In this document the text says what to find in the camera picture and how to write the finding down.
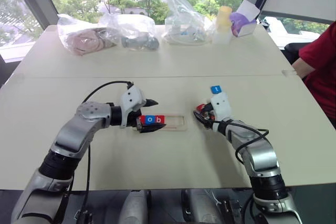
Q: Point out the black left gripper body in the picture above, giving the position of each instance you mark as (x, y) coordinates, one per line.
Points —
(131, 121)

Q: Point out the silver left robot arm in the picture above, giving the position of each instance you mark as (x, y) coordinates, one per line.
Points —
(78, 129)

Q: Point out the blue letter block o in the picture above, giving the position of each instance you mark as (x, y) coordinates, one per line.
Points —
(149, 119)

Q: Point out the yellow and white plastic cups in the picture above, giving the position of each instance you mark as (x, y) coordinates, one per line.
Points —
(223, 26)

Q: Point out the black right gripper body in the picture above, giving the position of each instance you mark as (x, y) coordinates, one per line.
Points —
(210, 115)

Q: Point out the plastic bag with gray object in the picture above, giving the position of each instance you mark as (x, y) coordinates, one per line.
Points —
(136, 35)

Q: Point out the person in red shirt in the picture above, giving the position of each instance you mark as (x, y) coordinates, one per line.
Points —
(323, 64)

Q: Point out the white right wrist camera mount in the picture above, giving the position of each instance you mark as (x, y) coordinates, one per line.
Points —
(221, 106)

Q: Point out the clear plastic bag with parts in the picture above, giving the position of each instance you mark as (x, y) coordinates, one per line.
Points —
(183, 22)

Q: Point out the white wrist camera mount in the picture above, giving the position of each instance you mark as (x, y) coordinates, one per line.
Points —
(131, 98)
(221, 106)

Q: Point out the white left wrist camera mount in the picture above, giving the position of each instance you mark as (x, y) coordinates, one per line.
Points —
(131, 98)

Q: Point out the red letter block r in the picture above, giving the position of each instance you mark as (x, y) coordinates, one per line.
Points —
(142, 119)

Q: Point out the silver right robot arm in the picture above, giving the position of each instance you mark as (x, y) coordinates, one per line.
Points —
(262, 155)

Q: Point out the clear tape piece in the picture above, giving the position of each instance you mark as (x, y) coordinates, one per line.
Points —
(288, 72)

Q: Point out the person's bare forearm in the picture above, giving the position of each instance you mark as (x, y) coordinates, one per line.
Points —
(302, 68)

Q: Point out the wooden letter tray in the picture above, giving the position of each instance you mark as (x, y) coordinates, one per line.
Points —
(176, 123)

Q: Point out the red letter block b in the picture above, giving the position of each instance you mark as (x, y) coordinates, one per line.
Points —
(159, 119)

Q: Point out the black office chair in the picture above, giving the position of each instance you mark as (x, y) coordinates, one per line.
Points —
(294, 51)

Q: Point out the purple glove box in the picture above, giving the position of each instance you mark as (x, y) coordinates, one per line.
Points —
(244, 20)

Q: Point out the blue letter block t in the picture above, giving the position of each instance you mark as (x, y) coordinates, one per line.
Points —
(216, 89)

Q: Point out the gray rounded robot leg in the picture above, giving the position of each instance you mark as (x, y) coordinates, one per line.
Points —
(135, 208)
(202, 208)

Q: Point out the plastic bag with pink cloth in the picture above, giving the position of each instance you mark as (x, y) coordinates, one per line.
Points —
(84, 37)

